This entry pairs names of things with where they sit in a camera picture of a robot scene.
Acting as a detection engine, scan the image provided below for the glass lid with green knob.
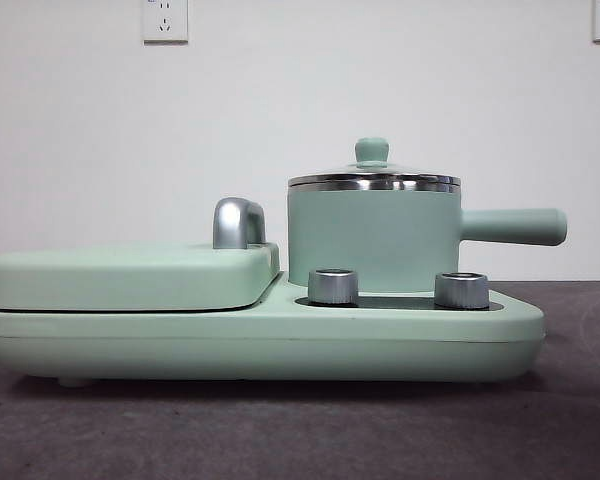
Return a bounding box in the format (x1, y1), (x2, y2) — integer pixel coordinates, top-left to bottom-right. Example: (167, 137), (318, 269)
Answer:
(287, 137), (462, 185)

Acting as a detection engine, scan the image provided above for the round silver control knob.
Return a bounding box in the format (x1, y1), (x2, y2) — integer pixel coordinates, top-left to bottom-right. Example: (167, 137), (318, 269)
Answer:
(307, 268), (360, 305)
(434, 271), (491, 309)

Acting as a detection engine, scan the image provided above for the green breakfast machine base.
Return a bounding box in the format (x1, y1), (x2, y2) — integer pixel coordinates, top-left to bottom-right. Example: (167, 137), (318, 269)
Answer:
(0, 272), (547, 389)

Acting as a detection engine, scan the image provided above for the green pot with handle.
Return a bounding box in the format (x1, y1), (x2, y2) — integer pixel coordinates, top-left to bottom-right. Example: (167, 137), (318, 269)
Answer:
(286, 179), (570, 294)

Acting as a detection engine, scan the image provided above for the green griddle cover, silver handle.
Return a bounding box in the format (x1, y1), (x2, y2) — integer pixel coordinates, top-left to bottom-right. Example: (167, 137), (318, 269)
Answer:
(0, 197), (281, 312)

